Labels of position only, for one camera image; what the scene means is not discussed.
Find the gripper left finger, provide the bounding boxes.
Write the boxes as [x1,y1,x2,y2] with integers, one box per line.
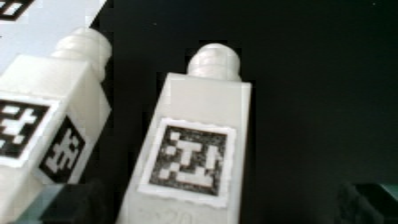
[39,182,109,224]

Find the white leg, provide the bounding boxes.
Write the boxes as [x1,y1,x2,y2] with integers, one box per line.
[116,43,251,224]
[0,28,112,224]

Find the white marker sheet with tags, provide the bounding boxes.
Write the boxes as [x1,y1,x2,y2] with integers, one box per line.
[0,0,107,73]

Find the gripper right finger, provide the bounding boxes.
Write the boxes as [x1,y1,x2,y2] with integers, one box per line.
[340,183,398,224]

